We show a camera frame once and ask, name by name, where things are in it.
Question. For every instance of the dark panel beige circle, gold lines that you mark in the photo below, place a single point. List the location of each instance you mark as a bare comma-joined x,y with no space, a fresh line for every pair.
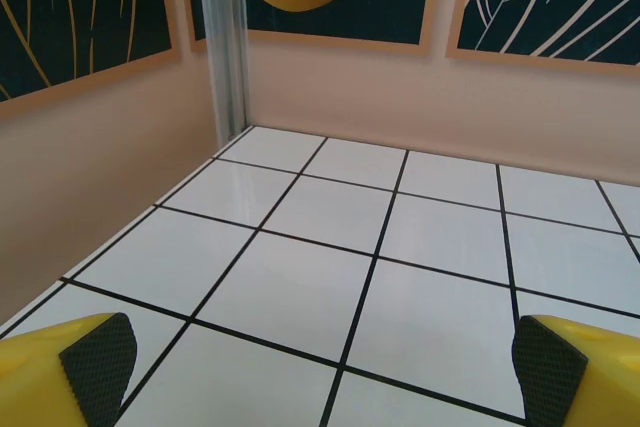
75,12

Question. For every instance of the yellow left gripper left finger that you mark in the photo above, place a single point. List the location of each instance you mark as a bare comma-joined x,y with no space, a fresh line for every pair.
40,372

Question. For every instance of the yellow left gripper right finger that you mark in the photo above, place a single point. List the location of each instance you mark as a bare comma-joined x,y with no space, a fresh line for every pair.
590,377

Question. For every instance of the aluminium corner post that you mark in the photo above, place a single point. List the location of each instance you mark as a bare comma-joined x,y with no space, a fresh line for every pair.
225,47

